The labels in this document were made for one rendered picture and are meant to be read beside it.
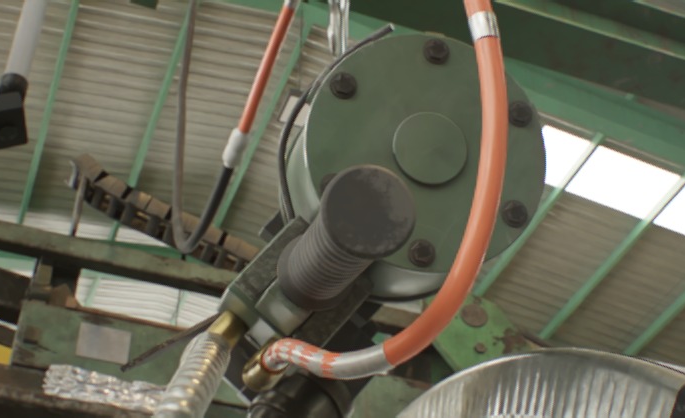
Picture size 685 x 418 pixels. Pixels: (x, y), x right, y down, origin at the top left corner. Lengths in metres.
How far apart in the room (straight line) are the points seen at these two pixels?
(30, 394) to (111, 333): 0.15
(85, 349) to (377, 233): 1.19
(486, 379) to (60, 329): 0.97
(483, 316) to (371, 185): 1.40
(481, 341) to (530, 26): 2.05
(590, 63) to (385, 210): 3.44
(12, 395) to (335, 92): 1.01
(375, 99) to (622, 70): 3.31
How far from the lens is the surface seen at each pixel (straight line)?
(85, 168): 1.86
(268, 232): 0.74
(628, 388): 0.63
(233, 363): 0.86
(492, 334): 1.87
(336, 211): 0.49
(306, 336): 0.65
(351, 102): 0.66
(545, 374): 0.71
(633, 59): 3.94
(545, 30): 3.79
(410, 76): 0.68
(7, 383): 1.61
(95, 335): 1.67
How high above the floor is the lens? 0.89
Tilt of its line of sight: 41 degrees up
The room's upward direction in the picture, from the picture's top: straight up
